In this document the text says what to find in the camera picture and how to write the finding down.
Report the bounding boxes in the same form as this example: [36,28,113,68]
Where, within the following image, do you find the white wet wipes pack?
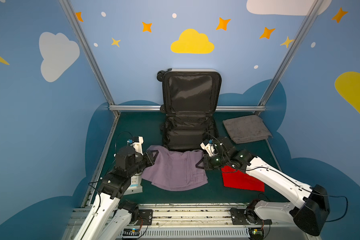
[124,175,143,195]

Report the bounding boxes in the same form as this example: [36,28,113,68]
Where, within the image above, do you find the right aluminium frame post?
[257,0,324,109]

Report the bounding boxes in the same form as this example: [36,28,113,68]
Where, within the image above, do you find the left small circuit board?
[122,229,143,238]

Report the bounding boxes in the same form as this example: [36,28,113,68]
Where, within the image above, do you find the small circuit board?
[249,228,265,240]
[122,229,143,238]

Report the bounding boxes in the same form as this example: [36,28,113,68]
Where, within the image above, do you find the purple pants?
[142,146,208,192]

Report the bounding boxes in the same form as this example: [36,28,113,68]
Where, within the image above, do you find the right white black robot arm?
[196,137,330,237]

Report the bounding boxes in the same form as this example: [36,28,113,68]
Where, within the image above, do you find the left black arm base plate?
[130,209,153,226]

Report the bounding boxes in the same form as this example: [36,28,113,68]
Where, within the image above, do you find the left aluminium frame post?
[59,0,115,105]

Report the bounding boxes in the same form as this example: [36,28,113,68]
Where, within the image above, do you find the rear aluminium crossbar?
[109,105,266,113]

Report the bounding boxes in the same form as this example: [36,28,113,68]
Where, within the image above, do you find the grey towel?
[223,115,272,144]

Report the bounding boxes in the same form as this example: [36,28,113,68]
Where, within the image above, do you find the aluminium front rail frame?
[61,203,322,240]

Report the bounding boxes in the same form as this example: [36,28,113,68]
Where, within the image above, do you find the aluminium frame post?
[257,0,324,109]
[59,0,115,105]

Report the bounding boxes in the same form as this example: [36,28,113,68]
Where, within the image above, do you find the red t-shirt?
[222,166,265,192]

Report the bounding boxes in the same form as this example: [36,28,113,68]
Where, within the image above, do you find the open black white suitcase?
[157,69,222,152]

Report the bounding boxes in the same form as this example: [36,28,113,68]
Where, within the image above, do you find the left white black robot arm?
[75,145,159,240]

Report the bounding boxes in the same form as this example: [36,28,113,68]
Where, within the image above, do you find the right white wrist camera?
[200,143,219,157]

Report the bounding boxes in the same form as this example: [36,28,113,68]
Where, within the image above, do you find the right small circuit board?
[249,228,265,240]

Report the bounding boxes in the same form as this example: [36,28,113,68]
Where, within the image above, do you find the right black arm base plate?
[230,208,273,225]

